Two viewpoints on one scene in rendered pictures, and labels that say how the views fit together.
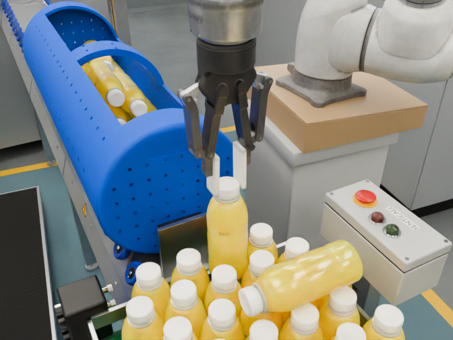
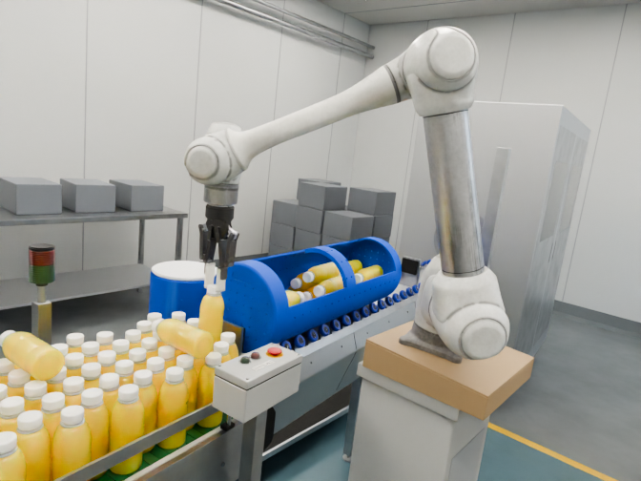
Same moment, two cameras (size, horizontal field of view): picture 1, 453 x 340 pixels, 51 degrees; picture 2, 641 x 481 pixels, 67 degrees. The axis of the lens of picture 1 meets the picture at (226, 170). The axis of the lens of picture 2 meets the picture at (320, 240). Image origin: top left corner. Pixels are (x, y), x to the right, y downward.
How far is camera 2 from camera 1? 126 cm
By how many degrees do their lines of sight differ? 60
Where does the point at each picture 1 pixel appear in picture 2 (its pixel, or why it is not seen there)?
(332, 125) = (386, 354)
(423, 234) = (249, 371)
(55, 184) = not seen: hidden behind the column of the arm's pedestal
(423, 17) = (439, 282)
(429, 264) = (231, 386)
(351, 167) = (412, 419)
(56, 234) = not seen: hidden behind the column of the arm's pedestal
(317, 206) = (379, 437)
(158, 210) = (231, 313)
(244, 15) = (208, 191)
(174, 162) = (241, 287)
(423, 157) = not seen: outside the picture
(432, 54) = (444, 318)
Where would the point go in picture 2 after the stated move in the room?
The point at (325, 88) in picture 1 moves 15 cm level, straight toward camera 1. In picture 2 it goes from (417, 333) to (368, 333)
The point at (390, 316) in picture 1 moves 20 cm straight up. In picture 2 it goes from (174, 370) to (178, 285)
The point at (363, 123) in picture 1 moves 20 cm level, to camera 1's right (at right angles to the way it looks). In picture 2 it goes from (415, 371) to (470, 410)
